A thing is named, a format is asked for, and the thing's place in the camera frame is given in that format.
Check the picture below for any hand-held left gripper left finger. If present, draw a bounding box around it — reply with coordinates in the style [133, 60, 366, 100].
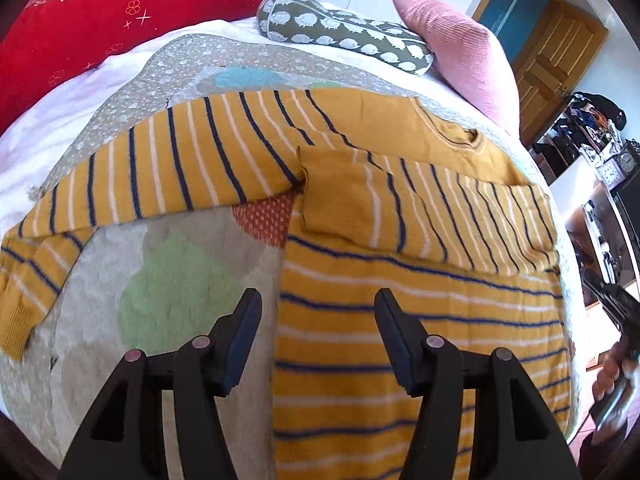
[60, 288, 264, 480]

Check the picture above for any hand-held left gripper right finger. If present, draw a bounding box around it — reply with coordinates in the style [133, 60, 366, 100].
[374, 287, 584, 480]

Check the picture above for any yellow striped sweater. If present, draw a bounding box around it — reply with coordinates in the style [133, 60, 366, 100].
[0, 87, 576, 480]

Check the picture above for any cluttered clothes shelf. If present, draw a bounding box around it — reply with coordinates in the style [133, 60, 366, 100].
[532, 91, 629, 177]

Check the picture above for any person's right hand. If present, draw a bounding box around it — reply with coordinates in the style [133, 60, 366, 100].
[592, 339, 632, 409]

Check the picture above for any heart-patterned quilt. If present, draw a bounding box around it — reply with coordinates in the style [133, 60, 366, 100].
[0, 34, 583, 480]

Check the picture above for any black monitor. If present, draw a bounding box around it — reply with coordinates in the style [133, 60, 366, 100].
[611, 175, 640, 283]

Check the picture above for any white shelf unit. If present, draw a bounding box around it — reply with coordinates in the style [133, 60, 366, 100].
[549, 152, 640, 311]

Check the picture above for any dark mantel clock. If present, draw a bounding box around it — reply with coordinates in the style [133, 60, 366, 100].
[616, 142, 640, 177]

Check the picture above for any green hedgehog-print bolster pillow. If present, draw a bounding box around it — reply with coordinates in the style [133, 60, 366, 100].
[256, 0, 436, 77]

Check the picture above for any wooden door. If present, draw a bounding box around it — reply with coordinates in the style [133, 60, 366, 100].
[510, 1, 609, 149]

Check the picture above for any red pillow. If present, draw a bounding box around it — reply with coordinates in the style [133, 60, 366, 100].
[0, 0, 306, 133]

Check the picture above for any pink corduroy pillow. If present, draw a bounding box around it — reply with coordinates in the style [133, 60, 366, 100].
[388, 0, 522, 137]

